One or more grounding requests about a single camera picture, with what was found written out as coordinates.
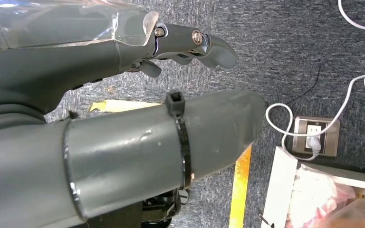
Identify yellow floor tape corner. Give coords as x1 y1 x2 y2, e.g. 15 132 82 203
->
89 99 253 228

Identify white shelf tray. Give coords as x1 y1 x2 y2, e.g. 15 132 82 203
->
260 146 365 228

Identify white power plug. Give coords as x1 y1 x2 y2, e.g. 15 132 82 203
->
305 134 322 151

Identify plastic bag pink contents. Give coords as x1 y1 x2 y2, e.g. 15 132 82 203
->
285 163 365 228

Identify steel floor power outlet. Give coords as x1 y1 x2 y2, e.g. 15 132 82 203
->
292 115 341 158

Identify black mechanical bracket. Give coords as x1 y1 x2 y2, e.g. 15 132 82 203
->
85 188 190 228

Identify thin black floor cable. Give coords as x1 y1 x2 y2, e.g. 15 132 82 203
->
285 64 323 106

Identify white cable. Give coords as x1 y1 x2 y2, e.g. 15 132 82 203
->
337 0 365 32
265 60 365 162

